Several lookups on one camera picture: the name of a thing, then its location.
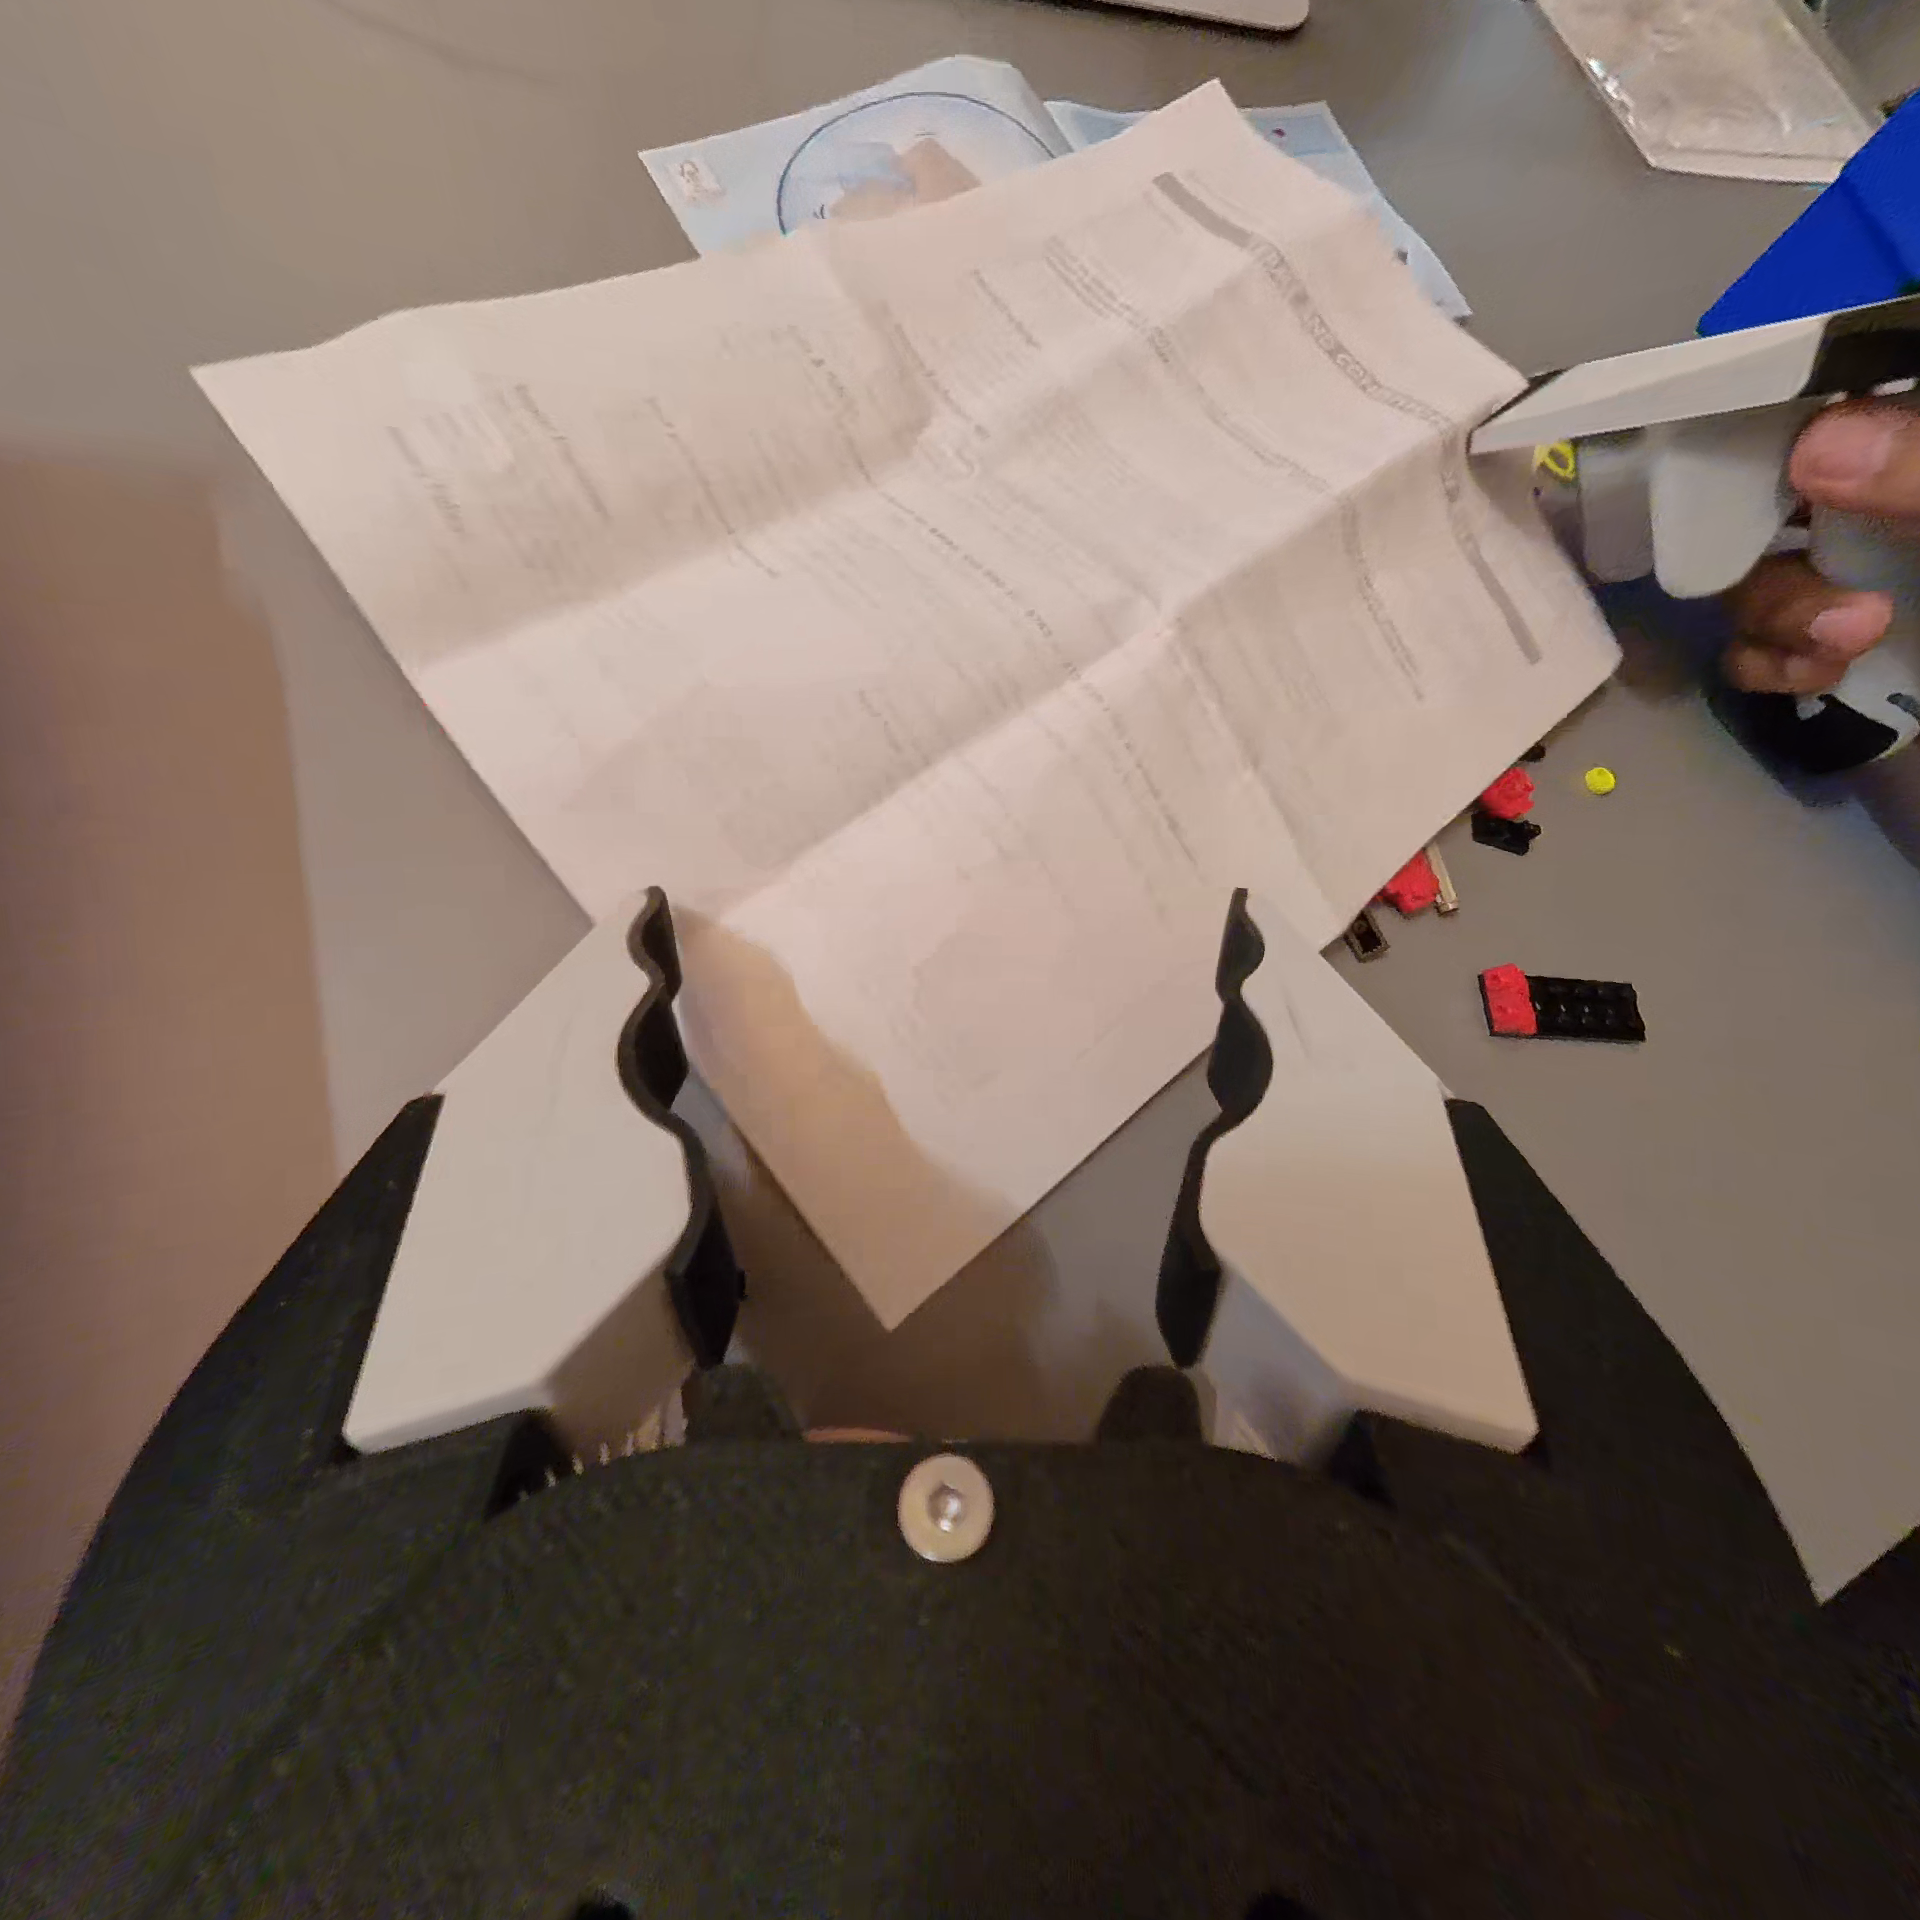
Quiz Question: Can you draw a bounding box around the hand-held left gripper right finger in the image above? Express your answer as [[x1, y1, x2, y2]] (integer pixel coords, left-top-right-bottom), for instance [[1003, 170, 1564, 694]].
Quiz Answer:
[[1154, 884, 1543, 1470]]

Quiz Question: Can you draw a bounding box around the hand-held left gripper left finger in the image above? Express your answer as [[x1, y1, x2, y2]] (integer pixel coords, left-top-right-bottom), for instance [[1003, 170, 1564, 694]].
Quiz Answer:
[[343, 884, 748, 1456]]

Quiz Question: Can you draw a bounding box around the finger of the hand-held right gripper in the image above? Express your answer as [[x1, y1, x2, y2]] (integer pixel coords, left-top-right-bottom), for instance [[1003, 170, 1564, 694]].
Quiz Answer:
[[1469, 296, 1920, 455]]

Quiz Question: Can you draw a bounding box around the long black lego plate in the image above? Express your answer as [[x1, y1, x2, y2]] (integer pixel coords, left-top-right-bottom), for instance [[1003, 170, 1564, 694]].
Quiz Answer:
[[1527, 976, 1649, 1042]]

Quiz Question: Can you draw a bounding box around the pile of lego pieces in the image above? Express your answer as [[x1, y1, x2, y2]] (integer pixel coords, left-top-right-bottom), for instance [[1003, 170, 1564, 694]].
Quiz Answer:
[[1341, 737, 1623, 963]]

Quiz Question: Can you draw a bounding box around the white paper sheet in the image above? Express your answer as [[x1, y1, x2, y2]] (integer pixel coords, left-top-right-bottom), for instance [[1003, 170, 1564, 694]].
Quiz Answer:
[[193, 78, 1625, 1336]]

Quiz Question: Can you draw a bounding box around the open lego instruction booklet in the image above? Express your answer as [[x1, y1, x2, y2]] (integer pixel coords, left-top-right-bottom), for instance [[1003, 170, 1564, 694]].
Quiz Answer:
[[641, 58, 1472, 326]]

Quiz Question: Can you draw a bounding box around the person's right hand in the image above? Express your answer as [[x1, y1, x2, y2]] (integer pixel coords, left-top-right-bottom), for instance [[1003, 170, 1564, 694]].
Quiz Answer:
[[1721, 403, 1920, 696]]

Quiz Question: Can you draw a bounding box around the blue plastic storage bin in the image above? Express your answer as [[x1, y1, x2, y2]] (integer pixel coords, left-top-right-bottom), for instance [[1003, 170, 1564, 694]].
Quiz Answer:
[[1699, 94, 1920, 339]]

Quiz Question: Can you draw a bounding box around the clear plastic bag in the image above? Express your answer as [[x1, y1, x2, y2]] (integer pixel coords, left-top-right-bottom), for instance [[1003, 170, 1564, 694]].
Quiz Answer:
[[1537, 0, 1876, 186]]

